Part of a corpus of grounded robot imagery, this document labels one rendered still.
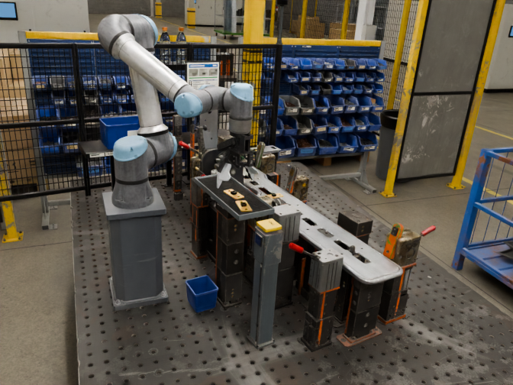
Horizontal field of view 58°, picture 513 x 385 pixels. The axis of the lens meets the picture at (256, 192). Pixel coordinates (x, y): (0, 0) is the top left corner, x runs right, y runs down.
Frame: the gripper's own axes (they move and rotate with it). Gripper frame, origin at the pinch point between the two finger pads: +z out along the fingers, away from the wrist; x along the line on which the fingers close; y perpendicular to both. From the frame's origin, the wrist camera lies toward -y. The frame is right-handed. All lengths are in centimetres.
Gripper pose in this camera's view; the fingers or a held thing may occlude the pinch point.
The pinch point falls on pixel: (234, 184)
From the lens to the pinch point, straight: 164.0
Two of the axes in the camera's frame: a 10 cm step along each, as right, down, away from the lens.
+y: 6.0, 3.4, -7.2
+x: 8.0, -1.9, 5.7
